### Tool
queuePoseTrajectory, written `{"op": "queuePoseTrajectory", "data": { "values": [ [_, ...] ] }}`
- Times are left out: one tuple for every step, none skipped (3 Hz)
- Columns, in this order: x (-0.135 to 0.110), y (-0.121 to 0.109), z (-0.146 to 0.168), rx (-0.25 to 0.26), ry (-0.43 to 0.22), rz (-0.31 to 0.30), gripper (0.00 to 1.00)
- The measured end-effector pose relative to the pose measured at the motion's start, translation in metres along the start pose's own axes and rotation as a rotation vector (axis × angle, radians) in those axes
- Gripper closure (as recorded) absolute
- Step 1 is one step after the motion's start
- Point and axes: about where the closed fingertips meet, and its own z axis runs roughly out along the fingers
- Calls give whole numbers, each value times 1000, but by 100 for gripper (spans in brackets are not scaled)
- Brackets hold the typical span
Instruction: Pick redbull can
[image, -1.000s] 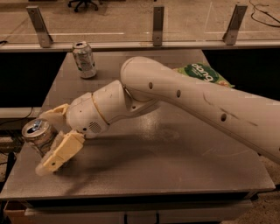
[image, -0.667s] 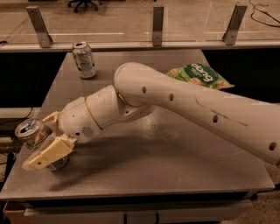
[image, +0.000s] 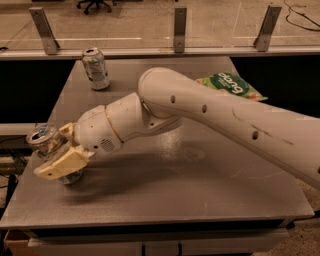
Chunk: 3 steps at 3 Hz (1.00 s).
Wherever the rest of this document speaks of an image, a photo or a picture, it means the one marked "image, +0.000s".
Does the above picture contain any middle metal bracket post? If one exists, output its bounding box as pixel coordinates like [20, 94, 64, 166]
[173, 7, 187, 53]

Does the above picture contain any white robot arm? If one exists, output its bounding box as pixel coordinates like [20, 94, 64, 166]
[34, 67, 320, 189]

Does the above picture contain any cardboard box under table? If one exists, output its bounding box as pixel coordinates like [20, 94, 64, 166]
[4, 230, 34, 256]

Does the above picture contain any metal bracket post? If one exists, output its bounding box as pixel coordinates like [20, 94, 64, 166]
[173, 7, 187, 53]
[29, 7, 60, 55]
[254, 5, 282, 52]

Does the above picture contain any white green soda can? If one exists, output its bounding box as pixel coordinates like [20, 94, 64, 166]
[82, 47, 110, 90]

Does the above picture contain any black floor cable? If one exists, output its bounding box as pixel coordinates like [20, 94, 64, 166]
[283, 0, 320, 33]

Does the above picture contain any silver redbull can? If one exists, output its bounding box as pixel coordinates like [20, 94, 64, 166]
[26, 123, 83, 185]

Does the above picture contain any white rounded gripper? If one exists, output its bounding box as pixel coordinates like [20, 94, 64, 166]
[34, 105, 123, 180]

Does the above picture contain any white horizontal rail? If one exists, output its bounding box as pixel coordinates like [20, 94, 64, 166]
[0, 46, 320, 61]

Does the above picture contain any right metal bracket post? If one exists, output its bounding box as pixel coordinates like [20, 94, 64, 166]
[254, 5, 282, 52]

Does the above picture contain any black office chair base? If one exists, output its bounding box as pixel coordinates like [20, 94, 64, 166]
[76, 0, 112, 15]

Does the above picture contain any left metal bracket post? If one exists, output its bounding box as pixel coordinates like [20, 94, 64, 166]
[29, 7, 60, 55]

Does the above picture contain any green snack bag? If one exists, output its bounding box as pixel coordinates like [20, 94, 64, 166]
[197, 72, 267, 101]

